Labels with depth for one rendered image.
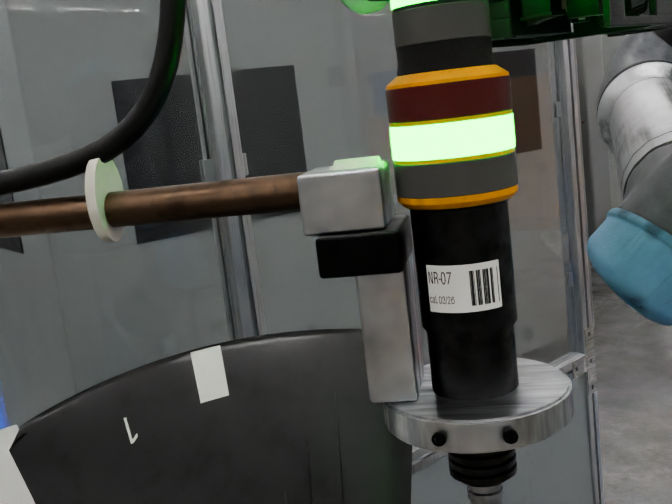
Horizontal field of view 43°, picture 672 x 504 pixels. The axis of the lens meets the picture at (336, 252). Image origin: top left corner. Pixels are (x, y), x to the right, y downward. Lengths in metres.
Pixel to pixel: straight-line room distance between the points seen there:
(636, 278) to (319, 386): 0.19
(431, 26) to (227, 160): 0.84
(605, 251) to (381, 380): 0.23
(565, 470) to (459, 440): 1.55
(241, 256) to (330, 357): 0.66
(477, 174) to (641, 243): 0.22
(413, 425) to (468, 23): 0.14
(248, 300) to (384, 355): 0.84
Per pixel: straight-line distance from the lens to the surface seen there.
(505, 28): 0.36
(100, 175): 0.34
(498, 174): 0.29
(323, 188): 0.30
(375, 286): 0.30
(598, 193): 7.21
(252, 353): 0.48
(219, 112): 1.11
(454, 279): 0.30
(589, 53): 7.14
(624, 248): 0.50
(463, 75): 0.29
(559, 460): 1.82
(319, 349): 0.48
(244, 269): 1.13
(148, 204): 0.33
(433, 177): 0.29
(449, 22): 0.29
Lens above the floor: 1.57
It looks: 10 degrees down
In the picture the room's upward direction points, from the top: 7 degrees counter-clockwise
